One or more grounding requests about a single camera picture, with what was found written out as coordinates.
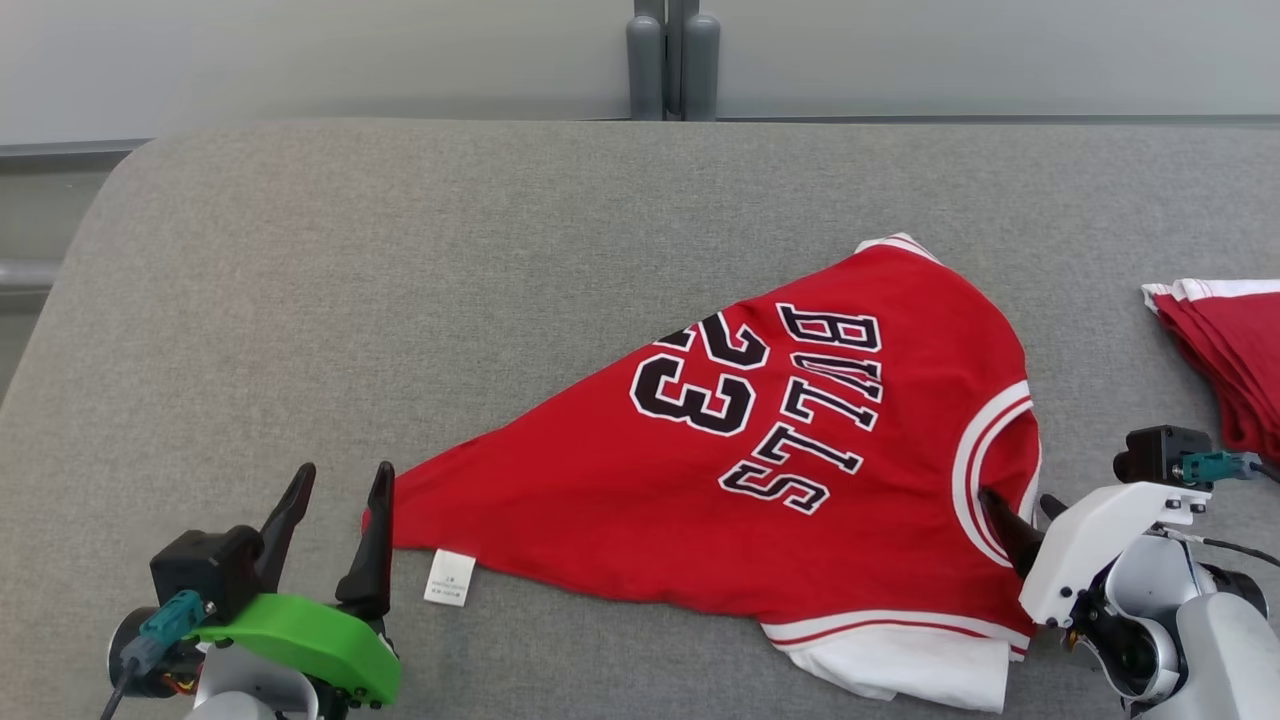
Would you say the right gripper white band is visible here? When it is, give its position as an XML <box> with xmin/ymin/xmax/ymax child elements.
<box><xmin>977</xmin><ymin>483</ymin><xmax>1213</xmax><ymax>629</ymax></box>

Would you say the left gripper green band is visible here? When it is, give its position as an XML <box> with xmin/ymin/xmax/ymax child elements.
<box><xmin>188</xmin><ymin>461</ymin><xmax>403</xmax><ymax>710</ymax></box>

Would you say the red shorts white trim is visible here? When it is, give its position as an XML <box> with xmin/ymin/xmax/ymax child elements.
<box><xmin>1141</xmin><ymin>278</ymin><xmax>1280</xmax><ymax>463</ymax></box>

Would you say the red Bulls basketball jersey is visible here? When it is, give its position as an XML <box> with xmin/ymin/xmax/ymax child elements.
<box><xmin>361</xmin><ymin>233</ymin><xmax>1044</xmax><ymax>714</ymax></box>

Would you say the right arm cable teal plug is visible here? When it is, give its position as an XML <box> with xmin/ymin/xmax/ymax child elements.
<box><xmin>1158</xmin><ymin>450</ymin><xmax>1280</xmax><ymax>569</ymax></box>

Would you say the grey wall post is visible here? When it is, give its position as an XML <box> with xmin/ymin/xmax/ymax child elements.
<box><xmin>625</xmin><ymin>0</ymin><xmax>722</xmax><ymax>122</ymax></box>

